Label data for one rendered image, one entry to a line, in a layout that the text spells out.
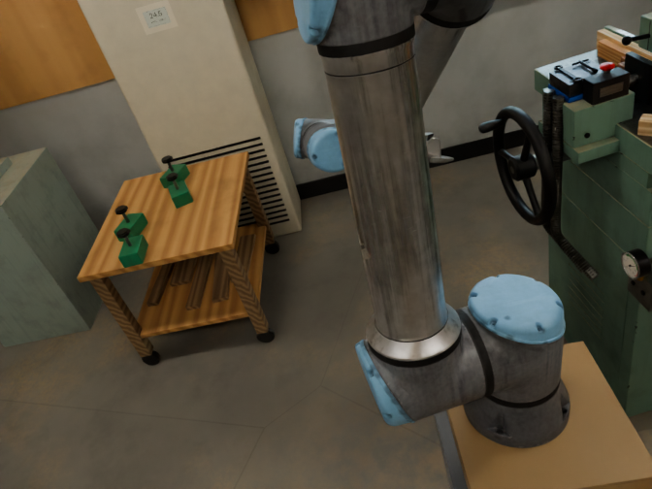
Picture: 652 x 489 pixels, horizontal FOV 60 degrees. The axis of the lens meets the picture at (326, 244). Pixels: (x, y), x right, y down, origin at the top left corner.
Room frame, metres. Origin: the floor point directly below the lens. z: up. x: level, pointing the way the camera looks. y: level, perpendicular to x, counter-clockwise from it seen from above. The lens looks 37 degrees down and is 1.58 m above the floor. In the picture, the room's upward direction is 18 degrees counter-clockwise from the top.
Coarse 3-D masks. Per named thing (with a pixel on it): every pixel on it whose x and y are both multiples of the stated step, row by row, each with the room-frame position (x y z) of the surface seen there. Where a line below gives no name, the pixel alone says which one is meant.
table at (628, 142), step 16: (560, 64) 1.35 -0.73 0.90; (544, 80) 1.32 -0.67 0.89; (640, 112) 1.02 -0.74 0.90; (624, 128) 0.98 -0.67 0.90; (592, 144) 1.00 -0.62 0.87; (608, 144) 0.99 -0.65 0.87; (624, 144) 0.97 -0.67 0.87; (640, 144) 0.92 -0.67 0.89; (576, 160) 0.99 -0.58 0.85; (640, 160) 0.91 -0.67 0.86
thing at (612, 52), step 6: (600, 42) 1.33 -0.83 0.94; (606, 42) 1.31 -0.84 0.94; (600, 48) 1.33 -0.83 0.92; (606, 48) 1.30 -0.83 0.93; (612, 48) 1.27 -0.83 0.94; (618, 48) 1.26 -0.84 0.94; (624, 48) 1.25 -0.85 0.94; (600, 54) 1.32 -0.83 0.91; (606, 54) 1.30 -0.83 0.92; (612, 54) 1.27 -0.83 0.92; (618, 54) 1.25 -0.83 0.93; (624, 54) 1.22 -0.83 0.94; (606, 60) 1.29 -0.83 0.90; (612, 60) 1.27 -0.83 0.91; (618, 60) 1.25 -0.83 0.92
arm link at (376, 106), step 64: (320, 0) 0.61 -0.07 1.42; (384, 0) 0.61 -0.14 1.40; (384, 64) 0.61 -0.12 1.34; (384, 128) 0.60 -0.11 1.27; (384, 192) 0.59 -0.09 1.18; (384, 256) 0.59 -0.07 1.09; (384, 320) 0.59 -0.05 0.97; (448, 320) 0.59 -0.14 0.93; (384, 384) 0.55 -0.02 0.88; (448, 384) 0.54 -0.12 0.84
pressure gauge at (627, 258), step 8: (624, 256) 0.85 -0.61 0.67; (632, 256) 0.82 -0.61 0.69; (640, 256) 0.82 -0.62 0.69; (624, 264) 0.85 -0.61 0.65; (632, 264) 0.82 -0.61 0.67; (640, 264) 0.80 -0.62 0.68; (648, 264) 0.80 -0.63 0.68; (632, 272) 0.82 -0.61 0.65; (640, 272) 0.80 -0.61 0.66; (648, 272) 0.80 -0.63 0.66
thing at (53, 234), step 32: (0, 160) 2.40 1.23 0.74; (32, 160) 2.40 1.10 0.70; (0, 192) 2.16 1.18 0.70; (32, 192) 2.24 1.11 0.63; (64, 192) 2.44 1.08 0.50; (0, 224) 2.05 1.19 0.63; (32, 224) 2.13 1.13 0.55; (64, 224) 2.31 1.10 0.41; (0, 256) 2.06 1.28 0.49; (32, 256) 2.04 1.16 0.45; (64, 256) 2.18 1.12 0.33; (0, 288) 2.08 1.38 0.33; (32, 288) 2.06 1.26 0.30; (64, 288) 2.06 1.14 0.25; (0, 320) 2.09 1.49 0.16; (32, 320) 2.07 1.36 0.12; (64, 320) 2.05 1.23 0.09
